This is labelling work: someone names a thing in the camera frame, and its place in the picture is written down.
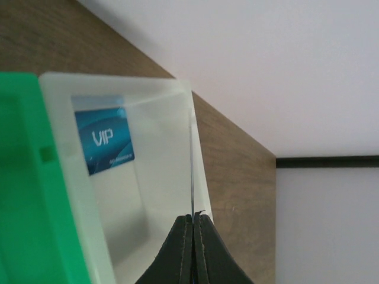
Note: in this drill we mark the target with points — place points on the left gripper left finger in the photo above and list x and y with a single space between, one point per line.
173 263

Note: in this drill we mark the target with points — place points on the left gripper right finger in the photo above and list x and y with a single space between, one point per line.
213 262

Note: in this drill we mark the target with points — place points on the blue VIP card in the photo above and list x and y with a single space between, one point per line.
191 163

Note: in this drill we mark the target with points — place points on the blue card in bin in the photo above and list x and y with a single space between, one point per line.
103 131

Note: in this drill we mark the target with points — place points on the white bin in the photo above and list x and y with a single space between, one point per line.
124 214

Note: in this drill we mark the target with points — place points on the middle green bin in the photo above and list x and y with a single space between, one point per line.
39 242

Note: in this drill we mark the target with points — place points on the black aluminium frame rail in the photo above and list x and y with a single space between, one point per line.
327 162

